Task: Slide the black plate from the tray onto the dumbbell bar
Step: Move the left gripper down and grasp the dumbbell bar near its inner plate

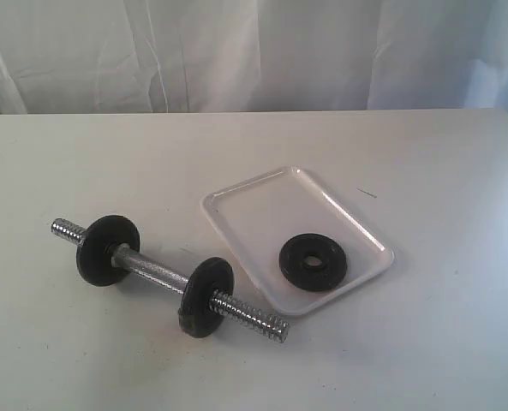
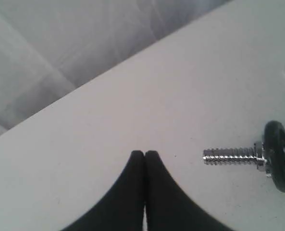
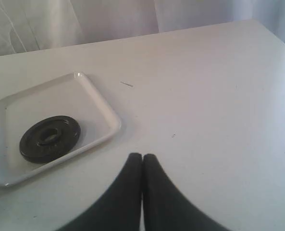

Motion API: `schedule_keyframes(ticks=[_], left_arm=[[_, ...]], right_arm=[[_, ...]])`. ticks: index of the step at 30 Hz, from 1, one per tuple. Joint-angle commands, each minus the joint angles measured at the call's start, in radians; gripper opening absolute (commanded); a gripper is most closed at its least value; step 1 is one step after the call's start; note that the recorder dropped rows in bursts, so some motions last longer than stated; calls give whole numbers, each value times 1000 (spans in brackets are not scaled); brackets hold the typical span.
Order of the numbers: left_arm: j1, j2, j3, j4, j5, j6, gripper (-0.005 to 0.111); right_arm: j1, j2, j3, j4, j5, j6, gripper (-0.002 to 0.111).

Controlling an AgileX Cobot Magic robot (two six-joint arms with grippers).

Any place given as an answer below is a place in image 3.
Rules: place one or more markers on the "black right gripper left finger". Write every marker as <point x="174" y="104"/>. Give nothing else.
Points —
<point x="119" y="208"/>

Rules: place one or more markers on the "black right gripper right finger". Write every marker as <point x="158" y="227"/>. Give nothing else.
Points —
<point x="165" y="207"/>

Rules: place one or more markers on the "white rectangular plastic tray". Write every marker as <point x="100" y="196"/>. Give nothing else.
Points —
<point x="72" y="95"/>

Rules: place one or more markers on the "white backdrop curtain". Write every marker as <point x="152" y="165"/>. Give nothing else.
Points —
<point x="31" y="25"/>

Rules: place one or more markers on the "black weight plate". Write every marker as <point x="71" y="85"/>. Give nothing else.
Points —
<point x="49" y="139"/>

